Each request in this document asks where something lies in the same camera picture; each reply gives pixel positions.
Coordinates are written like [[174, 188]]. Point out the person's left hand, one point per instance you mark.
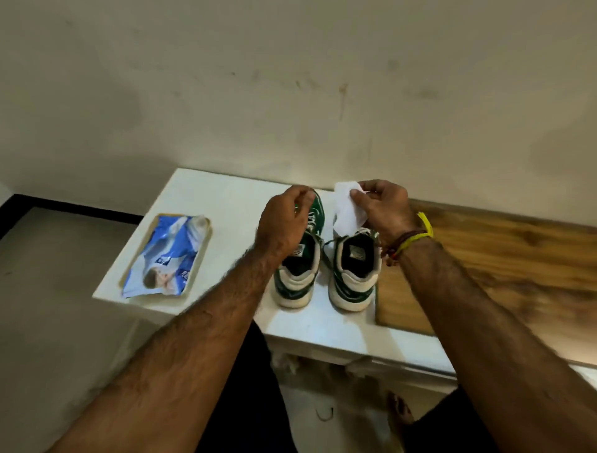
[[280, 224]]

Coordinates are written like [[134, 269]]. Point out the person's right hand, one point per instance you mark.
[[387, 210]]

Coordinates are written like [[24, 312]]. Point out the white shoelace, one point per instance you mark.
[[313, 219]]

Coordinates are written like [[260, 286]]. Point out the white wet wipe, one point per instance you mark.
[[347, 210]]

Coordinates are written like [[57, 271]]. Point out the green sneaker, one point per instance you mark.
[[296, 280], [354, 284]]

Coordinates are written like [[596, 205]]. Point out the person's left forearm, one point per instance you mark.
[[177, 364]]

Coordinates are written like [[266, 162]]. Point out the person's right forearm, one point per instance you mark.
[[494, 354]]

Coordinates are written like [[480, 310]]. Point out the blue wet wipe packet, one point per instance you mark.
[[163, 256]]

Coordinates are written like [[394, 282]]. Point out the person's right foot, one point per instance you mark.
[[398, 410]]

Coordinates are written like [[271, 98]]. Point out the yellow thread wristband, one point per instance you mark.
[[415, 237]]

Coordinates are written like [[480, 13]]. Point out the beige plastic tray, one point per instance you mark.
[[201, 261]]

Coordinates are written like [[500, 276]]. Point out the brown wooden board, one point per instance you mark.
[[513, 261]]

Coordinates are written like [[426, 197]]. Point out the black shorts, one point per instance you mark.
[[252, 410]]

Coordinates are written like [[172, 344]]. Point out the black loop band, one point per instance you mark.
[[318, 416]]

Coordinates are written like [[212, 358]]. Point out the black skirting strip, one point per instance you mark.
[[70, 210]]

